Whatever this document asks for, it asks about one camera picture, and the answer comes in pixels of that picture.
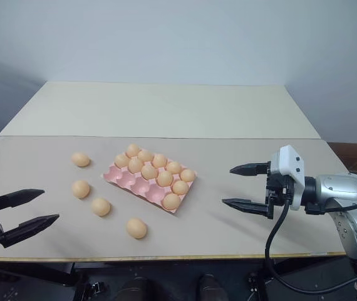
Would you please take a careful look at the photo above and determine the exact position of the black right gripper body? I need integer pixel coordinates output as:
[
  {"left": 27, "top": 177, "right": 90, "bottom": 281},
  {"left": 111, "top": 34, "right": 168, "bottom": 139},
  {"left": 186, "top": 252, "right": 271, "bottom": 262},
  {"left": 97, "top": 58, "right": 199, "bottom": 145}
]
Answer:
[{"left": 264, "top": 161, "right": 294, "bottom": 220}]

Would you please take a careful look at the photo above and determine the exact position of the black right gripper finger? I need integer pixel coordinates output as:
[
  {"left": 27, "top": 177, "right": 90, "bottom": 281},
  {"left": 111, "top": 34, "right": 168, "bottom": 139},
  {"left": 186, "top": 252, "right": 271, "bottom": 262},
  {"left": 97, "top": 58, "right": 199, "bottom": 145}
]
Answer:
[
  {"left": 229, "top": 161, "right": 271, "bottom": 177},
  {"left": 221, "top": 197, "right": 271, "bottom": 218}
]

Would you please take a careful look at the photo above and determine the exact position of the pink egg tray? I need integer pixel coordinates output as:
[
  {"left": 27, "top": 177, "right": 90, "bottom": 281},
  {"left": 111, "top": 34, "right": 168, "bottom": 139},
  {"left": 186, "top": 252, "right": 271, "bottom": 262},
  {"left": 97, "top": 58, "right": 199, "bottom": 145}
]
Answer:
[{"left": 102, "top": 150, "right": 197, "bottom": 216}]

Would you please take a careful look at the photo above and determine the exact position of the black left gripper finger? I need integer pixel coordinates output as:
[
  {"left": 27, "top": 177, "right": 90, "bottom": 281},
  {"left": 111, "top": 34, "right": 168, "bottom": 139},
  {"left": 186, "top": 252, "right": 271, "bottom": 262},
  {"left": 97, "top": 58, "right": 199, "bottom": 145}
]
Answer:
[
  {"left": 0, "top": 188, "right": 45, "bottom": 214},
  {"left": 1, "top": 213, "right": 60, "bottom": 248}
]

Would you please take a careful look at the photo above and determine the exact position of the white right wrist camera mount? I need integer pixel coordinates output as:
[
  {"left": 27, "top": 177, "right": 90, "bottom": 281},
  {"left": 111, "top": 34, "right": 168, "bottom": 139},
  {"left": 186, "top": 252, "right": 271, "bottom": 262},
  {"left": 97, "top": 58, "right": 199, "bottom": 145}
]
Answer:
[{"left": 269, "top": 144, "right": 306, "bottom": 211}]

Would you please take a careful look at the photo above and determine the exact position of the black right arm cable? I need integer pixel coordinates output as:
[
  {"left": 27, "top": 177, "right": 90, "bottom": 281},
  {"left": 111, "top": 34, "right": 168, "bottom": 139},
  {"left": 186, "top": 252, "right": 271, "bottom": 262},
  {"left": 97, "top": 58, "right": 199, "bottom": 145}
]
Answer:
[{"left": 264, "top": 184, "right": 357, "bottom": 297}]

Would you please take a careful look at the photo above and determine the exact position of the dark rounded shape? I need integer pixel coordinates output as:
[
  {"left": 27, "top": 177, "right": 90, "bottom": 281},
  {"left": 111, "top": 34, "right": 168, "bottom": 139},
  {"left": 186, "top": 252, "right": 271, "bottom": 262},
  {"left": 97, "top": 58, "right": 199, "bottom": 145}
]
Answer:
[
  {"left": 198, "top": 273, "right": 230, "bottom": 301},
  {"left": 121, "top": 277, "right": 150, "bottom": 301}
]

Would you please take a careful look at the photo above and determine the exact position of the brown egg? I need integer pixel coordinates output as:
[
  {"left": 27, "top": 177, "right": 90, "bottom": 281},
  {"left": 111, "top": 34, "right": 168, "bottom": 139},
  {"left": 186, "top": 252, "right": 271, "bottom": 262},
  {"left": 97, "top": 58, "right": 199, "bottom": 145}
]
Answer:
[
  {"left": 172, "top": 179, "right": 190, "bottom": 195},
  {"left": 162, "top": 193, "right": 182, "bottom": 211},
  {"left": 128, "top": 157, "right": 144, "bottom": 174},
  {"left": 140, "top": 164, "right": 158, "bottom": 181},
  {"left": 152, "top": 153, "right": 168, "bottom": 169},
  {"left": 71, "top": 152, "right": 91, "bottom": 167},
  {"left": 90, "top": 197, "right": 111, "bottom": 217},
  {"left": 157, "top": 170, "right": 175, "bottom": 187},
  {"left": 113, "top": 153, "right": 130, "bottom": 169},
  {"left": 180, "top": 169, "right": 196, "bottom": 183},
  {"left": 137, "top": 149, "right": 155, "bottom": 163},
  {"left": 166, "top": 161, "right": 184, "bottom": 176},
  {"left": 125, "top": 143, "right": 140, "bottom": 158},
  {"left": 126, "top": 218, "right": 148, "bottom": 240},
  {"left": 71, "top": 179, "right": 91, "bottom": 199}
]

